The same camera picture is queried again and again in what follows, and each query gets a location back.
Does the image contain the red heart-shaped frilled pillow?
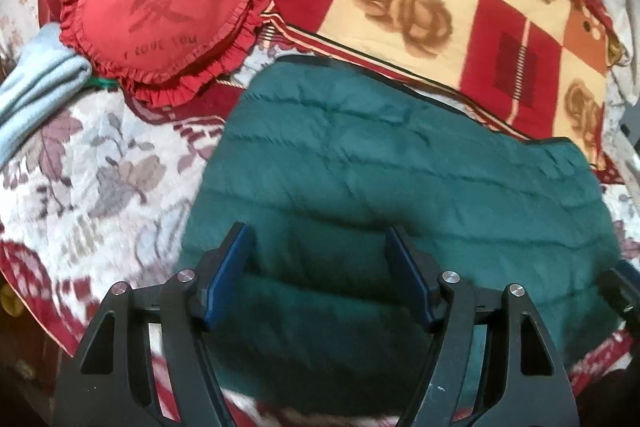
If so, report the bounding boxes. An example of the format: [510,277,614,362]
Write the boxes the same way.
[59,0,273,108]

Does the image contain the green quilted puffer jacket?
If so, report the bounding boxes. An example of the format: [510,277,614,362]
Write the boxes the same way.
[181,54,623,400]

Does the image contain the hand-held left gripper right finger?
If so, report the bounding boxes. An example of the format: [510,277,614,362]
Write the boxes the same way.
[384,225,581,427]

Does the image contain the floral white maroon bedspread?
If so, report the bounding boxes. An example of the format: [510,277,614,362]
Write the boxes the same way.
[0,0,640,427]

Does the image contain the light blue cloth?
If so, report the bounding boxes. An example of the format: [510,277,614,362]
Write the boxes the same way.
[0,23,94,168]

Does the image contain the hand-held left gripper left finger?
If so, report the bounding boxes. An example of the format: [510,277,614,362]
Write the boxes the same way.
[52,222,258,427]

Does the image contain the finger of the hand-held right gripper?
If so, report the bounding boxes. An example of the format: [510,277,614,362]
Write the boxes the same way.
[597,259,640,325]

